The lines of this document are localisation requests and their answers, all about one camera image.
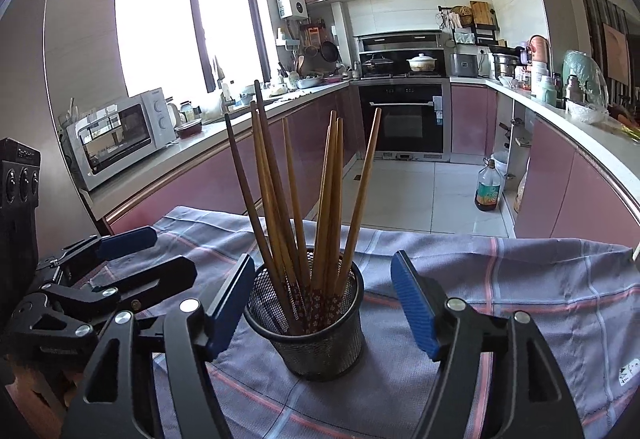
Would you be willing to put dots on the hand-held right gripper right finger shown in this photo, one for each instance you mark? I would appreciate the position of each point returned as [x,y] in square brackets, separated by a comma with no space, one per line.
[412,304]

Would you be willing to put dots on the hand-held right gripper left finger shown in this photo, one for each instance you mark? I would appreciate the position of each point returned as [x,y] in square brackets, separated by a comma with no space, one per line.
[232,304]

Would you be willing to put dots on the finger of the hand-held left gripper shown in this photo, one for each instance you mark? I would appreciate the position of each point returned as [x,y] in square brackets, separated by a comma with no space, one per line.
[130,239]
[165,274]

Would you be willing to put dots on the black mesh utensil holder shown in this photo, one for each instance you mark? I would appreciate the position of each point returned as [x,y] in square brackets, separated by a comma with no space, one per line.
[310,349]

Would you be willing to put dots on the bundle of wooden chopsticks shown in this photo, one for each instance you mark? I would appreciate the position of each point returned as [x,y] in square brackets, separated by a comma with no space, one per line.
[325,209]

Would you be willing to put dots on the blue-grey checked cloth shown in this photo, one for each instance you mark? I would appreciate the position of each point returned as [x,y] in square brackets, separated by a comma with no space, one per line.
[500,319]

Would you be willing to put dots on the pink lower cabinets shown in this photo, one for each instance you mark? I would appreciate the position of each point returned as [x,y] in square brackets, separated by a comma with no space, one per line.
[560,184]
[200,179]

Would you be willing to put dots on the white microwave oven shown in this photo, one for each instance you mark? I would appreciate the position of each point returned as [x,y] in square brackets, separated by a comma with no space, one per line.
[120,139]

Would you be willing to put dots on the red dish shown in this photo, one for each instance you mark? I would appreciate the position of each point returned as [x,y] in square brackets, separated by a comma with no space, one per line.
[189,129]

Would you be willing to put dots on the oil bottle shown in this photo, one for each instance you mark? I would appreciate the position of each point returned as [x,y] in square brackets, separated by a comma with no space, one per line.
[487,191]

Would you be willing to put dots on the kitchen faucet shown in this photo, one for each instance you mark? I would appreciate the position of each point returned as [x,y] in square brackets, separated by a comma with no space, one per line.
[220,89]

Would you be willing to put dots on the black built-in oven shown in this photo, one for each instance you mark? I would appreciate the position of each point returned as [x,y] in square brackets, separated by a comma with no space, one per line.
[400,119]

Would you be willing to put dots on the kitchen window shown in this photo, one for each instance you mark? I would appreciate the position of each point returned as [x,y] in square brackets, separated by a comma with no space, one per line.
[160,19]

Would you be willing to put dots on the black cooking pot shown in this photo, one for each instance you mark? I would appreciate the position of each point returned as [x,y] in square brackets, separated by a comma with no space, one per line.
[377,66]

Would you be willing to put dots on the white casserole pot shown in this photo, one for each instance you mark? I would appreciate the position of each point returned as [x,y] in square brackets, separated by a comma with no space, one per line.
[422,64]

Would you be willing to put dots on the silver countertop appliance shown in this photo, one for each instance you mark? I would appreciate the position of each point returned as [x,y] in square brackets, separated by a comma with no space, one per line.
[464,65]

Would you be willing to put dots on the pale green jar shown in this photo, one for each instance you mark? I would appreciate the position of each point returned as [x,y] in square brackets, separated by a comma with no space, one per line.
[542,86]

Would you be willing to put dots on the steel pot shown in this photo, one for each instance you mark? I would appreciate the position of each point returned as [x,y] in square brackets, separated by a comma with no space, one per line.
[506,65]

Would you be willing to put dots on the glass bowl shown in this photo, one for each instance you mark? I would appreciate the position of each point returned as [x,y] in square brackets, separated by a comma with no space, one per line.
[586,113]

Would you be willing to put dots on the steel range hood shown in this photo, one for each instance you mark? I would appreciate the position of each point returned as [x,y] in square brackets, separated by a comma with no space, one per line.
[400,41]

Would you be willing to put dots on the hanging frying pan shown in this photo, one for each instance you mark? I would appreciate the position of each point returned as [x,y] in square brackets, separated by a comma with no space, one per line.
[329,51]

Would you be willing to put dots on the pink kettle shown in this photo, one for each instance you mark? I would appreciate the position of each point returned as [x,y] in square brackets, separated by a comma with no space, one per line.
[539,50]

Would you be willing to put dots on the black wall rack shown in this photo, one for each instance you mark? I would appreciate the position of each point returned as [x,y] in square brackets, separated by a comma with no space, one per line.
[475,26]

